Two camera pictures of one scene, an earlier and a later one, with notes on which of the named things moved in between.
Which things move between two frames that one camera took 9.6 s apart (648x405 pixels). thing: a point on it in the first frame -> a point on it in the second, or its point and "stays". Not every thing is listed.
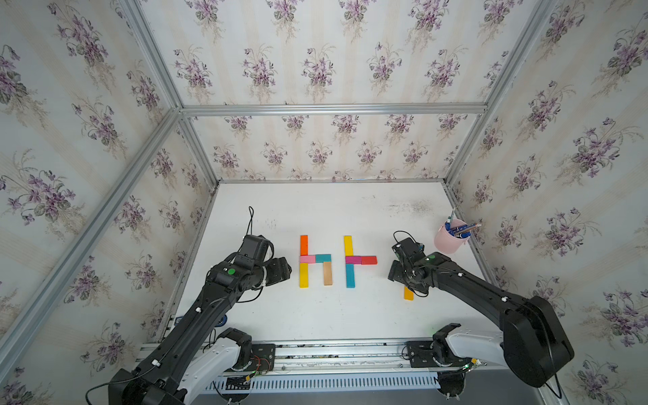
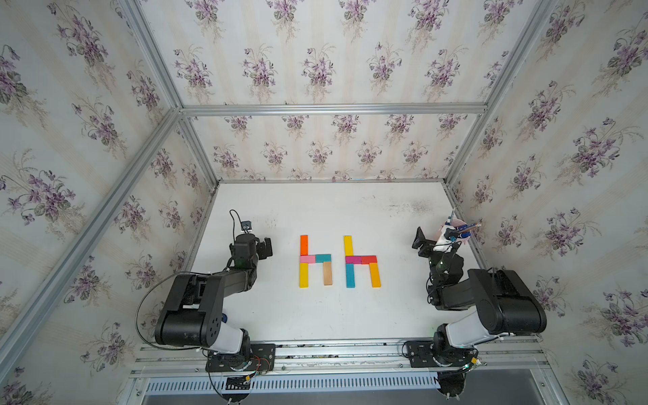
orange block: (304, 245) stays
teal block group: (323, 258) stays
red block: (369, 260) stays
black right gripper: (394, 273) -> (423, 241)
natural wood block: (327, 273) stays
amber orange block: (408, 294) -> (375, 277)
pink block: (308, 259) stays
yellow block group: (304, 276) stays
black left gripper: (279, 272) -> (263, 251)
